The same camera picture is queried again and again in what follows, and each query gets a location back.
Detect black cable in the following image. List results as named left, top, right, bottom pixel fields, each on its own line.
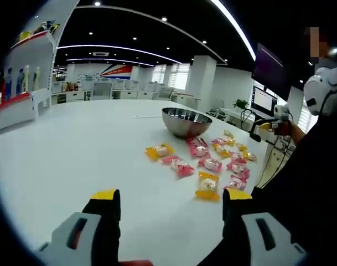
left=255, top=137, right=295, bottom=190

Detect green potted plant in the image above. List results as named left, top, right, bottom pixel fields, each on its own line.
left=232, top=99, right=250, bottom=111

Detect group of marshmallow packets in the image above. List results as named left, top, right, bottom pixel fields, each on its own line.
left=144, top=129, right=258, bottom=202

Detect red and blue wall banner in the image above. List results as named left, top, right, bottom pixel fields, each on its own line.
left=100, top=65, right=133, bottom=81

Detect blue bottle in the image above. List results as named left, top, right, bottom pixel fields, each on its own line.
left=3, top=68, right=13, bottom=101

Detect yellow packets on shelf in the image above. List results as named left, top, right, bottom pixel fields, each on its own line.
left=18, top=19, right=61, bottom=43

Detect person's dark clothed torso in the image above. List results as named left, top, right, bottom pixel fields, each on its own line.
left=250, top=109, right=337, bottom=266

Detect white table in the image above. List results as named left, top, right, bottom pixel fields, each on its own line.
left=0, top=99, right=271, bottom=266

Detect steel bowl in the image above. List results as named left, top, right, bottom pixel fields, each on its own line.
left=162, top=107, right=213, bottom=139

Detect large dark wall screen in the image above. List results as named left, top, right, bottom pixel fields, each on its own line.
left=252, top=41, right=308, bottom=101

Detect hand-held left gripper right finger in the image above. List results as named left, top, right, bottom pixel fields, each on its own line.
left=222, top=187, right=308, bottom=266

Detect computer monitor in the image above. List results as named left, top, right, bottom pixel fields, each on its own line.
left=250, top=85, right=278, bottom=117

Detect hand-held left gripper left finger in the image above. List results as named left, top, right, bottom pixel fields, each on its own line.
left=37, top=188, right=122, bottom=266

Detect person's right hand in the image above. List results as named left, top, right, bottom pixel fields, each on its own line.
left=277, top=122, right=294, bottom=137

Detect white display shelf unit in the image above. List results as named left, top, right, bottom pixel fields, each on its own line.
left=0, top=0, right=81, bottom=137

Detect white office chair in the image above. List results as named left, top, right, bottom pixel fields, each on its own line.
left=90, top=81, right=114, bottom=101

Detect white bottle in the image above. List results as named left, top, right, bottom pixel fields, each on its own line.
left=24, top=64, right=31, bottom=92
left=33, top=66, right=42, bottom=91

